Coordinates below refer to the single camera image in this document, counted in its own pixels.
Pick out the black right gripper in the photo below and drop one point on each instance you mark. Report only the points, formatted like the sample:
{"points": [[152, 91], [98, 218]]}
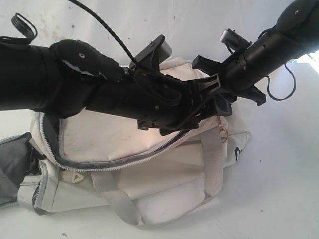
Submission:
{"points": [[245, 67]]}

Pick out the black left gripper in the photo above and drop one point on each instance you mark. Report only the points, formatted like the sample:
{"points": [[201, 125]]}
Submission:
{"points": [[157, 100]]}

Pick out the white canvas backpack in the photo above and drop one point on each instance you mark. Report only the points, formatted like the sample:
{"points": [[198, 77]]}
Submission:
{"points": [[93, 159]]}

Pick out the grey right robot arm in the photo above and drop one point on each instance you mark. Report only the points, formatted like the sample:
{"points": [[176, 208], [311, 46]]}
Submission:
{"points": [[295, 34]]}

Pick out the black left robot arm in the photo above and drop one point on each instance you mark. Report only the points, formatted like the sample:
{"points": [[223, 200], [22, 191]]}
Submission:
{"points": [[71, 75]]}

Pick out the white backdrop curtain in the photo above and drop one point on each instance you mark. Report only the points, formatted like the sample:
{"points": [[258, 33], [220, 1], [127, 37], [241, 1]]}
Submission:
{"points": [[190, 27]]}

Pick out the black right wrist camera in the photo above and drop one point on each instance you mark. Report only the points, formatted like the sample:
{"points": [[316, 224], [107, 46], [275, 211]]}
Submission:
{"points": [[232, 39]]}

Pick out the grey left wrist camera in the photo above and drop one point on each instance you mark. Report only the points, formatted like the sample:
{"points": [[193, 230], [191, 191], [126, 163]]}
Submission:
{"points": [[154, 54]]}

